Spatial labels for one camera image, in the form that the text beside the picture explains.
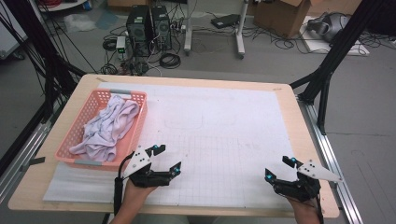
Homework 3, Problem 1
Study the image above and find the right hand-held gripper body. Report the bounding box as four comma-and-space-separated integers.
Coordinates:
273, 159, 344, 203

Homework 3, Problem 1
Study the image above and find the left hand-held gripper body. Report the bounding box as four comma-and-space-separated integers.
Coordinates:
121, 144, 172, 189

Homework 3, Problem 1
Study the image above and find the pink plastic basket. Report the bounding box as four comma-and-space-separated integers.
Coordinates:
54, 88, 149, 173

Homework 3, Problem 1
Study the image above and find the lilac printed towel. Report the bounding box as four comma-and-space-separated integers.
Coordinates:
68, 94, 140, 162

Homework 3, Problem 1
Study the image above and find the person's right hand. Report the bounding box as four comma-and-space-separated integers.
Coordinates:
288, 196, 322, 224

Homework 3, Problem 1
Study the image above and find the white grid mat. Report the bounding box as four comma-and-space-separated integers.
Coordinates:
92, 81, 302, 210

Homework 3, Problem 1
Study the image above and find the grey foam sheet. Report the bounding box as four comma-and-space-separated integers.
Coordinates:
42, 161, 150, 204

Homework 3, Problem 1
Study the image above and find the small white box green light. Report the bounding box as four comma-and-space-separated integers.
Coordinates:
115, 35, 127, 60

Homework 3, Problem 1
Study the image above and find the white flat board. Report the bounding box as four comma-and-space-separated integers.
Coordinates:
299, 15, 371, 57

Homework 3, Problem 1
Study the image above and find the black computer tower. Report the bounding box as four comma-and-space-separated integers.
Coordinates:
150, 5, 173, 52
125, 4, 153, 59

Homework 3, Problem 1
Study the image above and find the teal sheet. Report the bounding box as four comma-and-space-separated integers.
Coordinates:
94, 10, 120, 31

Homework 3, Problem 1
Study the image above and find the grey rounded device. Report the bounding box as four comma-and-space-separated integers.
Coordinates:
306, 11, 352, 43

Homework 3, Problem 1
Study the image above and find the open cardboard box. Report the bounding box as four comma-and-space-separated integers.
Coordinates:
252, 0, 312, 40

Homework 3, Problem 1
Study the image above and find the black flat box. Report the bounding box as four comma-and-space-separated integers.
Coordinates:
210, 13, 241, 30

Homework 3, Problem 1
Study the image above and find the clear plastic bag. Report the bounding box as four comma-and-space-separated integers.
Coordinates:
64, 12, 97, 34

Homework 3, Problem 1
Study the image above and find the white round table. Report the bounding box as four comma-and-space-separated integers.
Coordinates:
36, 0, 89, 13

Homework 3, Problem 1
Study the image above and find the white cabinet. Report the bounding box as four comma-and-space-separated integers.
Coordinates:
0, 0, 29, 60

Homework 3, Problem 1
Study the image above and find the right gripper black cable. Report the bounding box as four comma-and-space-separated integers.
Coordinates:
313, 192, 325, 224

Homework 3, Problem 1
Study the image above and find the aluminium rail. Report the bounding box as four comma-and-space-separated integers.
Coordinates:
297, 96, 364, 224
0, 102, 61, 203

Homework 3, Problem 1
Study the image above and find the coiled black cable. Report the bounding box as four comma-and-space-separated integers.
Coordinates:
159, 52, 182, 70
100, 63, 119, 76
102, 38, 118, 52

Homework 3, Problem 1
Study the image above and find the black rail bracket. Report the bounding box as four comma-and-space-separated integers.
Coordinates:
20, 156, 47, 173

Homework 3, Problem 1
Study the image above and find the black metal frame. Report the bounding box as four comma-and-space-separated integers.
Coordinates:
0, 0, 88, 123
289, 0, 387, 136

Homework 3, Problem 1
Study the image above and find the white stand frame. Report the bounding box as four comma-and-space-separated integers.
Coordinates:
183, 0, 250, 60

